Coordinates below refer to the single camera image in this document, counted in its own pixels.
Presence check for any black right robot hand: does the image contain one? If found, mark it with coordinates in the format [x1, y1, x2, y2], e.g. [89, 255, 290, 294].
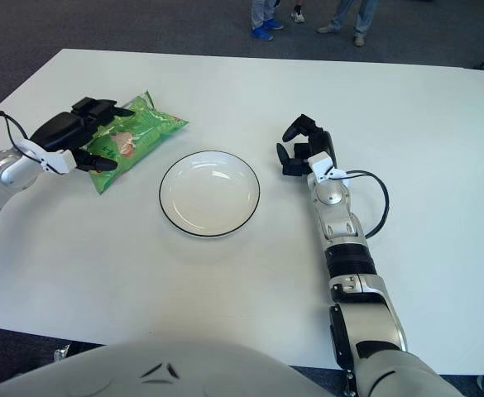
[276, 114, 348, 183]

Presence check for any white plate black rim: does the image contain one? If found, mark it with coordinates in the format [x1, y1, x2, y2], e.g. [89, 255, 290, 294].
[159, 151, 261, 240]

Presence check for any person with beige shoes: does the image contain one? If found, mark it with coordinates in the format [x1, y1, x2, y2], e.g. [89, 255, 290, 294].
[316, 0, 380, 47]

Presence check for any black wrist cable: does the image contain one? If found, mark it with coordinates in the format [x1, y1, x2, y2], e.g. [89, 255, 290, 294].
[340, 170, 391, 240]
[0, 109, 56, 175]

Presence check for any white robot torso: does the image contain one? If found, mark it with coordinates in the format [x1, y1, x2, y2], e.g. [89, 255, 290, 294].
[0, 337, 338, 397]

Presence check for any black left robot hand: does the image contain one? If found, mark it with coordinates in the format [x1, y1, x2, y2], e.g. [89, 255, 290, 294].
[17, 97, 136, 175]

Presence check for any person with blue shoes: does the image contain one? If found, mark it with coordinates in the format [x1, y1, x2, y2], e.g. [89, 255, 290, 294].
[250, 0, 285, 41]

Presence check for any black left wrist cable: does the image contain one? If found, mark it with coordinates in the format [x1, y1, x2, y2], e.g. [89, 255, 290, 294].
[0, 109, 56, 175]

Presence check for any green snack bag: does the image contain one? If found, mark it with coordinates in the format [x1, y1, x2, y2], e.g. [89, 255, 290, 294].
[82, 91, 189, 195]

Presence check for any person with white sneaker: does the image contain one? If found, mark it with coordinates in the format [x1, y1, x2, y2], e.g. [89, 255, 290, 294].
[290, 0, 307, 24]

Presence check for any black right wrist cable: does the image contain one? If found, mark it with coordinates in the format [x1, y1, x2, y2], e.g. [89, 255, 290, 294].
[340, 170, 391, 240]

